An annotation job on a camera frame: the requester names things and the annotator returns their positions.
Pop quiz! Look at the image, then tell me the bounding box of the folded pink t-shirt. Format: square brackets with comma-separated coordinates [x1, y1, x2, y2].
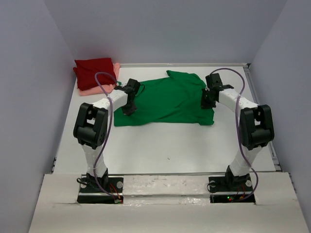
[78, 63, 121, 96]

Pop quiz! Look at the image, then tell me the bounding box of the green t-shirt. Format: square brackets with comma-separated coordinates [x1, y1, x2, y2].
[114, 70, 214, 127]

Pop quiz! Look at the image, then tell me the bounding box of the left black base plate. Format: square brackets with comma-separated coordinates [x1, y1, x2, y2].
[76, 175, 124, 204]

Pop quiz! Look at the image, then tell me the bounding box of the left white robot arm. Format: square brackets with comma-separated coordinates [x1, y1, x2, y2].
[73, 79, 141, 192]

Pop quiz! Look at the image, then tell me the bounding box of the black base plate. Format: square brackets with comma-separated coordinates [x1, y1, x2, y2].
[76, 175, 124, 204]
[207, 174, 256, 203]

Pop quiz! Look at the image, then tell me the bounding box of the folded dark red t-shirt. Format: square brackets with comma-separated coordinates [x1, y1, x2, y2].
[73, 57, 117, 91]

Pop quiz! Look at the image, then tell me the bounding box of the white front cover board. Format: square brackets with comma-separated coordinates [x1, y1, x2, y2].
[30, 172, 309, 233]

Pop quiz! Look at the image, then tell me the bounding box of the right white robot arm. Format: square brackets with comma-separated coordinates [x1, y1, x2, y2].
[201, 72, 275, 190]

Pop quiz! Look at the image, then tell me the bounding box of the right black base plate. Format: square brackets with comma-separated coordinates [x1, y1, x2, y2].
[207, 174, 256, 203]

